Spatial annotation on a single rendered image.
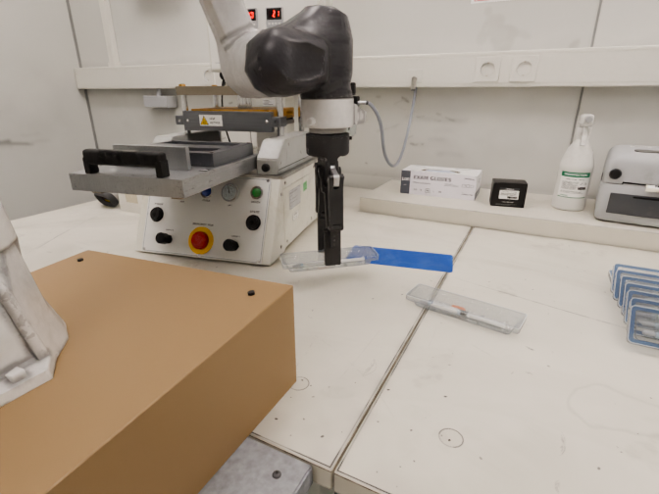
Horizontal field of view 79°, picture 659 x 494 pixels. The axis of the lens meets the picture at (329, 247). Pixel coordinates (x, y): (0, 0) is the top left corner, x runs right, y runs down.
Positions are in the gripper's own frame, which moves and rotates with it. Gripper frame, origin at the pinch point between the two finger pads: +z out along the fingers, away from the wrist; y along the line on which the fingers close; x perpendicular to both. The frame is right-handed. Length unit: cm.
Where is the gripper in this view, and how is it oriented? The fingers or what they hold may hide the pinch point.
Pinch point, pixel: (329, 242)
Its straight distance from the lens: 76.3
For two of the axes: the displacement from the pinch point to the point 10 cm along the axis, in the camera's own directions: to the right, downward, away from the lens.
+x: 9.8, -0.9, 2.0
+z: 0.1, 9.3, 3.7
